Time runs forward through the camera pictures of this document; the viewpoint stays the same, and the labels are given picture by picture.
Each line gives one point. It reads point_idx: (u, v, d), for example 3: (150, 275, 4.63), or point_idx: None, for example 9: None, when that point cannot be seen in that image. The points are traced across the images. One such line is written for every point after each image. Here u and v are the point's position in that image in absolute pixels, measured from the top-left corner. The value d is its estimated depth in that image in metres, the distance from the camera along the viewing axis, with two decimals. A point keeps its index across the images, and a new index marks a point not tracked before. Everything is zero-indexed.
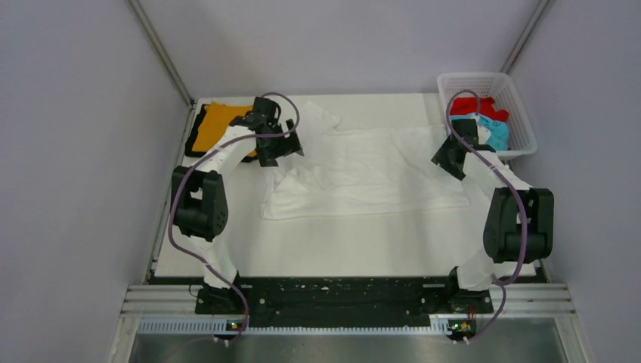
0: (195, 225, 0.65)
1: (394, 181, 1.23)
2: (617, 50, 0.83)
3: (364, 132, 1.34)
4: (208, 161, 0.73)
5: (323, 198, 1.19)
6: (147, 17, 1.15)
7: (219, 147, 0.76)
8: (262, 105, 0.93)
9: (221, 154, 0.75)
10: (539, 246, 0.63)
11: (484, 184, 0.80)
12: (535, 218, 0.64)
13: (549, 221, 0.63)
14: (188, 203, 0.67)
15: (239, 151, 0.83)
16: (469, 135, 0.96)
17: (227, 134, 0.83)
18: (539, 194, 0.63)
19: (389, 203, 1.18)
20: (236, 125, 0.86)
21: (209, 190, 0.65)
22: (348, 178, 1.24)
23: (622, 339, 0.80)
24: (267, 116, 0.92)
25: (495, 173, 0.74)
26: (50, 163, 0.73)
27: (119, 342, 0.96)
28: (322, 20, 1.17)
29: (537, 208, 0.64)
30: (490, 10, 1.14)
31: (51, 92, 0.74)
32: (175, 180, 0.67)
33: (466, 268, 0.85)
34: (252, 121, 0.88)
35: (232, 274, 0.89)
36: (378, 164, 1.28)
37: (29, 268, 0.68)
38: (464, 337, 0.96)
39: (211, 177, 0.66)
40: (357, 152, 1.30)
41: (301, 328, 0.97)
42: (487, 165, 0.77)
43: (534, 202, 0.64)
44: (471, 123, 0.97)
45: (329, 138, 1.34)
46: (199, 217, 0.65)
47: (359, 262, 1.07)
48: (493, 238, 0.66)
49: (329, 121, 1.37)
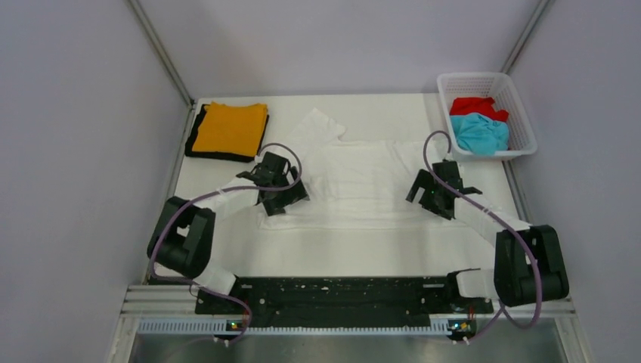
0: (172, 262, 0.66)
1: (397, 197, 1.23)
2: (618, 49, 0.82)
3: (367, 145, 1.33)
4: (206, 200, 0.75)
5: (320, 212, 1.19)
6: (147, 17, 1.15)
7: (221, 190, 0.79)
8: (271, 161, 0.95)
9: (220, 197, 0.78)
10: (556, 286, 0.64)
11: (478, 225, 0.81)
12: (543, 258, 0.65)
13: (558, 259, 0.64)
14: (173, 238, 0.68)
15: (239, 199, 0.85)
16: (453, 178, 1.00)
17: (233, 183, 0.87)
18: (542, 232, 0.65)
19: (387, 220, 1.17)
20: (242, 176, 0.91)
21: (199, 226, 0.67)
22: (348, 185, 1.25)
23: (621, 339, 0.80)
24: (274, 175, 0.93)
25: (490, 216, 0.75)
26: (49, 161, 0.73)
27: (119, 341, 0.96)
28: (322, 20, 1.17)
29: (543, 246, 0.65)
30: (491, 10, 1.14)
31: (51, 91, 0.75)
32: (168, 212, 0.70)
33: (467, 278, 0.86)
34: (258, 178, 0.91)
35: (228, 283, 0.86)
36: (377, 179, 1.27)
37: (29, 267, 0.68)
38: (464, 336, 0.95)
39: (201, 213, 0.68)
40: (360, 164, 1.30)
41: (301, 328, 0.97)
42: (479, 206, 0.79)
43: (537, 240, 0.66)
44: (453, 167, 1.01)
45: (335, 148, 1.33)
46: (176, 256, 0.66)
47: (359, 265, 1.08)
48: (503, 283, 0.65)
49: (333, 131, 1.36)
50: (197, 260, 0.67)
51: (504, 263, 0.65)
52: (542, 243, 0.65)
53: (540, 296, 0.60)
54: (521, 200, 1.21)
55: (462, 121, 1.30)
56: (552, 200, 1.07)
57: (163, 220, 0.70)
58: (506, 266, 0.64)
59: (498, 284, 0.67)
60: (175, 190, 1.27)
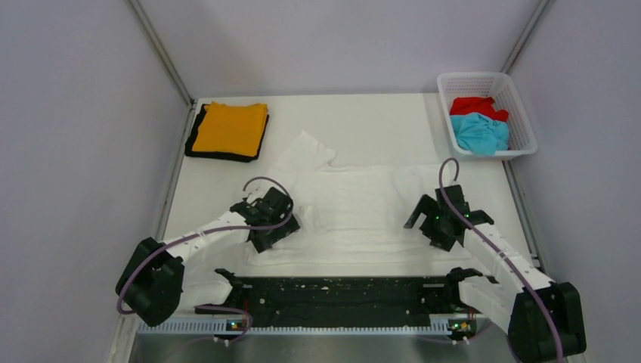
0: (136, 306, 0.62)
1: (398, 223, 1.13)
2: (617, 48, 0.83)
3: (357, 169, 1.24)
4: (183, 243, 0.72)
5: (315, 246, 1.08)
6: (147, 17, 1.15)
7: (201, 233, 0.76)
8: (274, 198, 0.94)
9: (199, 240, 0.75)
10: (573, 343, 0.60)
11: (490, 267, 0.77)
12: (562, 317, 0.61)
13: (579, 318, 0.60)
14: (142, 279, 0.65)
15: (223, 240, 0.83)
16: (459, 201, 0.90)
17: (221, 219, 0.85)
18: (563, 292, 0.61)
19: (390, 252, 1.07)
20: (238, 209, 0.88)
21: (164, 279, 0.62)
22: (345, 206, 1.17)
23: (620, 339, 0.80)
24: (273, 212, 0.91)
25: (506, 264, 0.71)
26: (51, 159, 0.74)
27: (119, 341, 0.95)
28: (322, 20, 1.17)
29: (564, 305, 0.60)
30: (491, 9, 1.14)
31: (53, 88, 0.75)
32: (140, 255, 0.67)
33: (472, 289, 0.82)
34: (255, 212, 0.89)
35: (224, 294, 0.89)
36: (374, 208, 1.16)
37: (30, 265, 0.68)
38: (464, 336, 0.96)
39: (170, 265, 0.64)
40: (353, 192, 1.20)
41: (301, 328, 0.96)
42: (494, 249, 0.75)
43: (556, 297, 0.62)
44: (456, 189, 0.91)
45: (323, 174, 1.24)
46: (140, 301, 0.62)
47: (354, 262, 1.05)
48: (520, 340, 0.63)
49: (323, 156, 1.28)
50: (158, 308, 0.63)
51: (522, 323, 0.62)
52: (562, 304, 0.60)
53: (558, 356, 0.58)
54: (521, 200, 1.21)
55: (462, 121, 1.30)
56: (552, 200, 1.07)
57: (134, 264, 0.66)
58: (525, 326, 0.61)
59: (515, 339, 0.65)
60: (174, 190, 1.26)
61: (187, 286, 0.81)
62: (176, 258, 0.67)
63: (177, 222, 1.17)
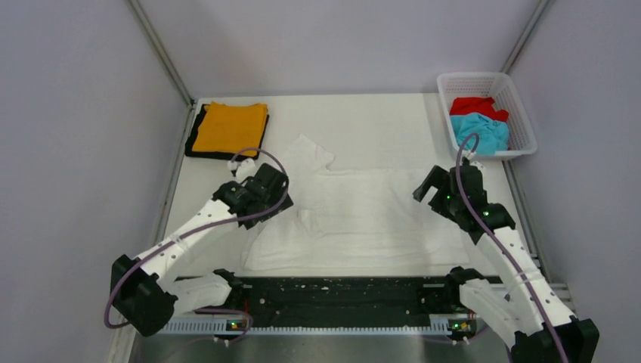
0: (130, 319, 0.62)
1: (398, 224, 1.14)
2: (617, 48, 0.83)
3: (357, 172, 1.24)
4: (159, 255, 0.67)
5: (312, 250, 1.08)
6: (147, 17, 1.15)
7: (177, 239, 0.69)
8: (266, 176, 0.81)
9: (175, 249, 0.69)
10: None
11: (506, 283, 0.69)
12: (575, 353, 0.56)
13: (588, 355, 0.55)
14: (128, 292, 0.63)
15: (210, 234, 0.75)
16: (477, 191, 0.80)
17: (201, 212, 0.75)
18: (583, 330, 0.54)
19: (389, 256, 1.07)
20: (221, 197, 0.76)
21: (143, 299, 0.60)
22: (344, 208, 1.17)
23: (620, 339, 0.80)
24: (265, 193, 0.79)
25: (527, 289, 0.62)
26: (51, 159, 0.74)
27: (118, 342, 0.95)
28: (321, 20, 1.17)
29: (580, 341, 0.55)
30: (491, 10, 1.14)
31: (53, 89, 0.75)
32: (118, 273, 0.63)
33: (472, 296, 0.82)
34: (241, 197, 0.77)
35: (222, 295, 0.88)
36: (374, 210, 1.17)
37: (30, 265, 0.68)
38: (464, 336, 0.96)
39: (147, 285, 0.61)
40: (352, 193, 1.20)
41: (301, 328, 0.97)
42: (515, 269, 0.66)
43: (574, 330, 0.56)
44: (476, 175, 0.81)
45: (323, 176, 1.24)
46: (132, 316, 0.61)
47: (353, 266, 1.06)
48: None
49: (321, 158, 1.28)
50: (150, 319, 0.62)
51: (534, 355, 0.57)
52: (578, 339, 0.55)
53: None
54: (521, 200, 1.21)
55: (462, 121, 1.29)
56: (552, 200, 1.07)
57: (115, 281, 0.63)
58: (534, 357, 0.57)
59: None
60: (174, 189, 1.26)
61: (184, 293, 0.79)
62: (151, 276, 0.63)
63: (175, 224, 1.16)
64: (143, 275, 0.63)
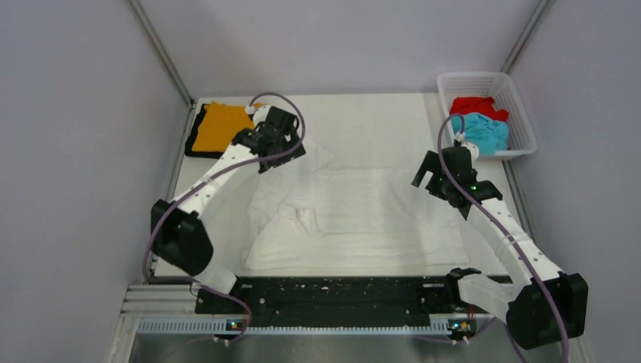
0: (172, 261, 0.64)
1: (398, 224, 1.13)
2: (617, 48, 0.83)
3: (357, 172, 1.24)
4: (193, 197, 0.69)
5: (312, 249, 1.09)
6: (147, 17, 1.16)
7: (208, 180, 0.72)
8: (276, 117, 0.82)
9: (209, 188, 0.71)
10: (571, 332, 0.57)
11: (497, 248, 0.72)
12: (566, 306, 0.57)
13: (581, 308, 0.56)
14: (168, 233, 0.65)
15: (236, 177, 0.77)
16: (466, 169, 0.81)
17: (225, 157, 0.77)
18: (571, 283, 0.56)
19: (388, 256, 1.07)
20: (239, 142, 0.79)
21: (187, 235, 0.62)
22: (344, 208, 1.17)
23: (620, 338, 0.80)
24: (279, 133, 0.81)
25: (515, 249, 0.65)
26: (51, 160, 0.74)
27: (119, 341, 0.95)
28: (321, 20, 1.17)
29: (569, 296, 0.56)
30: (490, 10, 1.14)
31: (53, 90, 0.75)
32: (156, 216, 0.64)
33: (472, 286, 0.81)
34: (258, 140, 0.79)
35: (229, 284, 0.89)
36: (374, 210, 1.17)
37: (29, 265, 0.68)
38: (464, 336, 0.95)
39: (190, 221, 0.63)
40: (352, 193, 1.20)
41: (300, 328, 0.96)
42: (503, 231, 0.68)
43: (563, 286, 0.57)
44: (466, 153, 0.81)
45: (323, 176, 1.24)
46: (175, 256, 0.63)
47: (352, 266, 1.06)
48: (518, 327, 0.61)
49: (321, 158, 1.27)
50: (193, 257, 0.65)
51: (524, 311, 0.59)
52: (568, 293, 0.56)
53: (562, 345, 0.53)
54: (521, 199, 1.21)
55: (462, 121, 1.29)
56: (552, 200, 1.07)
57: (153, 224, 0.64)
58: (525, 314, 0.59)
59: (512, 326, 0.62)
60: (174, 190, 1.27)
61: None
62: (190, 213, 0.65)
63: None
64: (183, 213, 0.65)
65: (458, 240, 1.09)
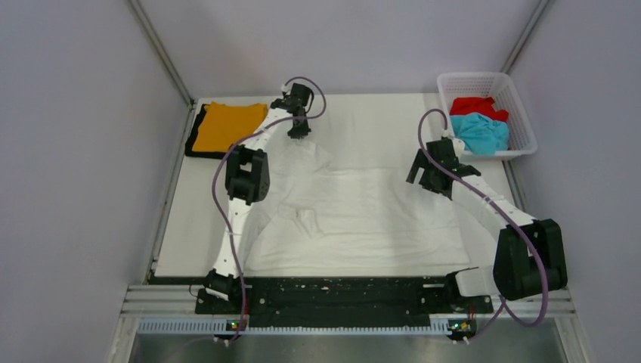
0: (243, 190, 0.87)
1: (398, 224, 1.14)
2: (618, 48, 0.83)
3: (358, 173, 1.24)
4: (256, 140, 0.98)
5: (312, 251, 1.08)
6: (147, 18, 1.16)
7: (264, 129, 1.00)
8: (299, 91, 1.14)
9: (265, 135, 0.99)
10: (555, 278, 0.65)
11: (478, 213, 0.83)
12: (545, 252, 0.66)
13: (559, 252, 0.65)
14: (239, 172, 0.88)
15: (278, 130, 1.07)
16: (449, 157, 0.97)
17: (270, 116, 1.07)
18: (545, 227, 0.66)
19: (389, 257, 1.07)
20: (277, 106, 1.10)
21: (258, 166, 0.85)
22: (344, 209, 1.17)
23: (619, 337, 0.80)
24: (302, 100, 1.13)
25: (492, 206, 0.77)
26: (48, 162, 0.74)
27: (119, 341, 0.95)
28: (321, 19, 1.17)
29: (546, 240, 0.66)
30: (490, 10, 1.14)
31: (51, 90, 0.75)
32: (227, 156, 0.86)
33: (469, 275, 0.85)
34: (290, 103, 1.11)
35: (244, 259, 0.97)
36: (374, 209, 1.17)
37: (28, 267, 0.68)
38: (464, 336, 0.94)
39: (258, 155, 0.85)
40: (352, 195, 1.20)
41: (301, 328, 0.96)
42: (479, 195, 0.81)
43: (540, 233, 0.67)
44: (448, 144, 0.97)
45: (323, 177, 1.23)
46: (247, 184, 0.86)
47: (352, 267, 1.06)
48: (503, 278, 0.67)
49: (321, 158, 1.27)
50: (259, 186, 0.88)
51: (508, 261, 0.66)
52: (544, 236, 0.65)
53: (543, 284, 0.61)
54: (521, 200, 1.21)
55: (462, 121, 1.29)
56: (552, 200, 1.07)
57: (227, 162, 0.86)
58: (509, 262, 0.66)
59: (498, 280, 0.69)
60: (175, 190, 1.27)
61: (233, 213, 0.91)
62: (256, 151, 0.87)
63: (174, 224, 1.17)
64: (249, 153, 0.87)
65: (459, 240, 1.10)
